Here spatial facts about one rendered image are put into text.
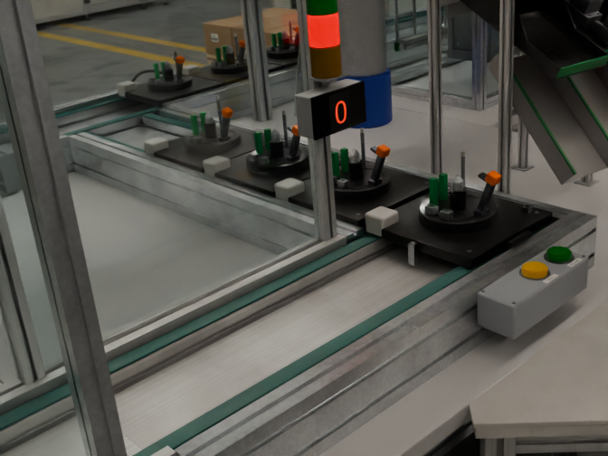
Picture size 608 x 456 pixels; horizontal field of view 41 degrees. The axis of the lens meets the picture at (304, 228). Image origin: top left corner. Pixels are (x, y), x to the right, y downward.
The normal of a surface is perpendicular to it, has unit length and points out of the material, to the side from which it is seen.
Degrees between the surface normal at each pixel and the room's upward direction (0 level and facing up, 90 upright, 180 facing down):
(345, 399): 90
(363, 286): 0
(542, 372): 0
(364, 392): 90
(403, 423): 0
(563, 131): 45
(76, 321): 90
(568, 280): 90
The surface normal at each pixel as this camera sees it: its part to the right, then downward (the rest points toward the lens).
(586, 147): 0.33, -0.43
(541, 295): 0.68, 0.25
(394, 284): -0.08, -0.91
